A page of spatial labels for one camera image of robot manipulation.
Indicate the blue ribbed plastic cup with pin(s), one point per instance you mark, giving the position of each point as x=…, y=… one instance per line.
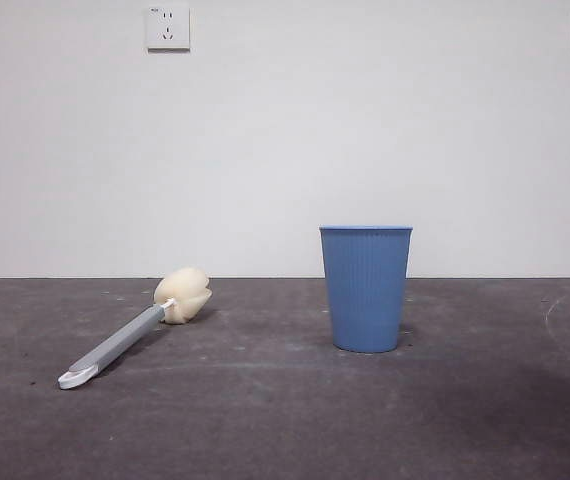
x=366, y=290

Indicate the cream sponge cup brush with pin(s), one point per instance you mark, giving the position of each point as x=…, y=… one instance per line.
x=184, y=295

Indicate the white wall power socket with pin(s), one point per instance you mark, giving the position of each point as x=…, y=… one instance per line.
x=168, y=28

